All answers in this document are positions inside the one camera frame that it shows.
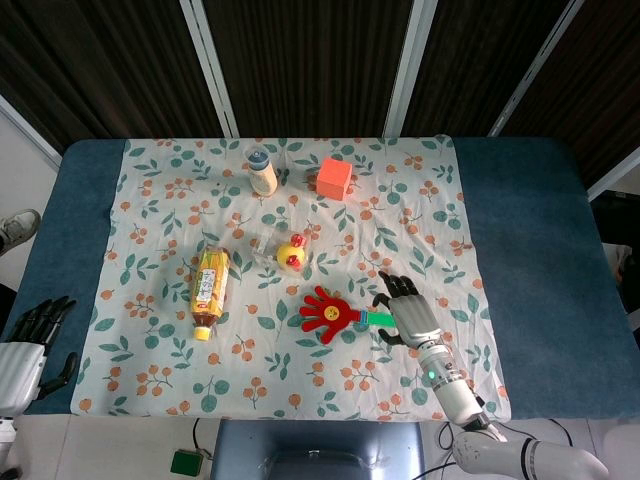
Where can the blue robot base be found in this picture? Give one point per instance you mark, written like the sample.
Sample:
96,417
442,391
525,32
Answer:
317,450

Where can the red hand clapper toy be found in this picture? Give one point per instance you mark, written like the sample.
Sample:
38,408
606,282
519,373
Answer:
335,314

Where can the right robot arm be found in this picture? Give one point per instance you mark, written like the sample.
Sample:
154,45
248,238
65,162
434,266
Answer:
480,425

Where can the mayonnaise squeeze bottle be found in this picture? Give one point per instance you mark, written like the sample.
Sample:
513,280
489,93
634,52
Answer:
261,172

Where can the white sneaker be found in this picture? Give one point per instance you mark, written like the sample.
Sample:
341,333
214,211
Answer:
16,227

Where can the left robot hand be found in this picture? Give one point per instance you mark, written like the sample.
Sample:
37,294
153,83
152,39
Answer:
22,345

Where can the blue table mat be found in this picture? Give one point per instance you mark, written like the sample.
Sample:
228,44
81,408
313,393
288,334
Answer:
540,275

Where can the yellow ball toy in bag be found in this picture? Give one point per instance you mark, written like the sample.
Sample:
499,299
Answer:
289,252

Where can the orange cube block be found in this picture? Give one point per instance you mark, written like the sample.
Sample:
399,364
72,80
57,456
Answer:
333,178

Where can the white screen frame post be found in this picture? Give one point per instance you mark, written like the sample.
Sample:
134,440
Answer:
404,67
537,67
30,135
210,67

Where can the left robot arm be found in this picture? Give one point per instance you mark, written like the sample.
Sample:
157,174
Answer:
6,425

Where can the yellow tea bottle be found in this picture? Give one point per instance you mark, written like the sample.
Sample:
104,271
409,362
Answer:
210,292

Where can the floral tablecloth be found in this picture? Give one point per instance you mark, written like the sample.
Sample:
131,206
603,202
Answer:
300,280

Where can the green foot pedal box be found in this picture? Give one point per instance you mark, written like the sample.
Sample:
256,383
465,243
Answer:
186,463

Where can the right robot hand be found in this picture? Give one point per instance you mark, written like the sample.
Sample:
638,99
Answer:
411,315

